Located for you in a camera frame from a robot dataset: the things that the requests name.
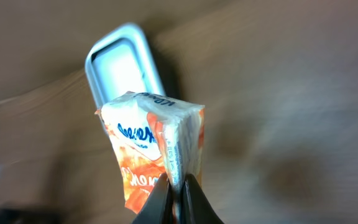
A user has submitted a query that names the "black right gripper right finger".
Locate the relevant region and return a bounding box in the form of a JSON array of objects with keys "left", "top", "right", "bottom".
[{"left": 181, "top": 174, "right": 223, "bottom": 224}]

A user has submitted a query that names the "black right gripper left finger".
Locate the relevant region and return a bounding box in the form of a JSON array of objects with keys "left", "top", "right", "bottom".
[{"left": 132, "top": 173, "right": 173, "bottom": 224}]

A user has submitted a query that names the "small orange box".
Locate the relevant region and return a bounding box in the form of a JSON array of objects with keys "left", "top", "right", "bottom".
[{"left": 95, "top": 91, "right": 204, "bottom": 213}]

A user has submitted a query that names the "white barcode scanner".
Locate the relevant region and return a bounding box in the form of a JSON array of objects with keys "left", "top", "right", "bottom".
[{"left": 85, "top": 22, "right": 166, "bottom": 108}]

